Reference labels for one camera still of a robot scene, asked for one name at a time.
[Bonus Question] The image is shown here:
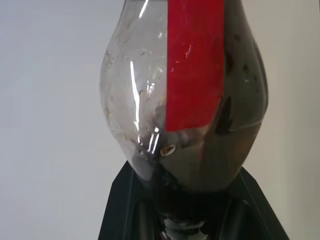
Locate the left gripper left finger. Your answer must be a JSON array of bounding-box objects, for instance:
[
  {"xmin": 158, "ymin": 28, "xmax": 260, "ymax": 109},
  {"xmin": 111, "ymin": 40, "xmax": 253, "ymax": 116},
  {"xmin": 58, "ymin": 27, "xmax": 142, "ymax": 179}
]
[{"xmin": 96, "ymin": 162, "xmax": 161, "ymax": 240}]

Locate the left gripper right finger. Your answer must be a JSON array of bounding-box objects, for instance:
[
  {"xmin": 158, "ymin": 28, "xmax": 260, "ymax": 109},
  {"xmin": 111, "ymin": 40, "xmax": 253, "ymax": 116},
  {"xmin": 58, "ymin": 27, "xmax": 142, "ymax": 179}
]
[{"xmin": 219, "ymin": 167, "xmax": 291, "ymax": 240}]

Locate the cola bottle with red label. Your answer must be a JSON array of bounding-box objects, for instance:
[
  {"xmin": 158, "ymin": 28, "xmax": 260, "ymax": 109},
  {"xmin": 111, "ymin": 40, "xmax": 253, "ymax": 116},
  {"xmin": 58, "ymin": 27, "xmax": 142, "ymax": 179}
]
[{"xmin": 98, "ymin": 0, "xmax": 270, "ymax": 240}]

